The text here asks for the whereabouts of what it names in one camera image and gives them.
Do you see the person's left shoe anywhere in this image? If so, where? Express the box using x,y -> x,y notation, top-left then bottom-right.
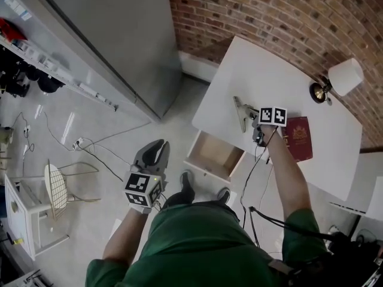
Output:
179,169 -> 196,204

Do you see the white shelf rack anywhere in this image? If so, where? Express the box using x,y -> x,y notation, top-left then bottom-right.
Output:
0,37 -> 119,113

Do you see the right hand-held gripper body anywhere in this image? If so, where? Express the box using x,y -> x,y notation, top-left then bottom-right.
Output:
251,106 -> 287,146

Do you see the white wooden drawer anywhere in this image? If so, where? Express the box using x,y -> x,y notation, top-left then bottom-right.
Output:
184,130 -> 246,182

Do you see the white side table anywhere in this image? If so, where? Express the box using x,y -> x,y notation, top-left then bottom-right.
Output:
4,173 -> 70,261

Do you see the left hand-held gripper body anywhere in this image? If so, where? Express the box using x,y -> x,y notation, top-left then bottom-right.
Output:
123,167 -> 168,214

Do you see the person's right shoe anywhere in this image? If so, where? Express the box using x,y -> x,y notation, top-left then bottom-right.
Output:
217,187 -> 232,205

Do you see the person's green shirt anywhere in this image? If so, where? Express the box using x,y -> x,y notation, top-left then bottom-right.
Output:
85,201 -> 329,287

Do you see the person's left forearm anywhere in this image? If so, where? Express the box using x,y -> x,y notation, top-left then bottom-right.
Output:
102,209 -> 150,265

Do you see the black floor cable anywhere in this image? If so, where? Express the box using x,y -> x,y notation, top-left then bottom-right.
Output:
80,146 -> 132,184

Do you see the tall grey metal cabinet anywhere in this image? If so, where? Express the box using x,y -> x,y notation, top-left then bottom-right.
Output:
0,0 -> 183,124

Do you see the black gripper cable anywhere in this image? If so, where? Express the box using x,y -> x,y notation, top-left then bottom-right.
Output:
240,132 -> 278,248

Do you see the white shade table lamp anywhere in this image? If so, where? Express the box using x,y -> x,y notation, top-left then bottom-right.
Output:
309,57 -> 365,105

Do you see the red paper on cabinet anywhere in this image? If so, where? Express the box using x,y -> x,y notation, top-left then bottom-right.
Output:
0,18 -> 28,41

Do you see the red hardcover notebook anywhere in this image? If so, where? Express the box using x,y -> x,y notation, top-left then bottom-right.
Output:
280,116 -> 314,163

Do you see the white low cabinet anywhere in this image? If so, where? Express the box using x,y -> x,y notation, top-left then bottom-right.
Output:
329,152 -> 383,221

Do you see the person's right forearm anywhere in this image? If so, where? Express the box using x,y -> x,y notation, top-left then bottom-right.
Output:
263,126 -> 312,221

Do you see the black bag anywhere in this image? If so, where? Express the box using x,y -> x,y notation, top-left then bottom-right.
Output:
269,231 -> 383,287

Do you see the white desk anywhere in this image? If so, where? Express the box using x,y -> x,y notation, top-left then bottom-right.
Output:
191,35 -> 363,201

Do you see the white wire chair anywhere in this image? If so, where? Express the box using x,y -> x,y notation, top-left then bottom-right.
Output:
44,159 -> 102,222

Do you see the person's shoe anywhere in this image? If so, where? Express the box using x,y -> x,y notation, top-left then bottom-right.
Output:
217,187 -> 232,205
179,169 -> 196,204

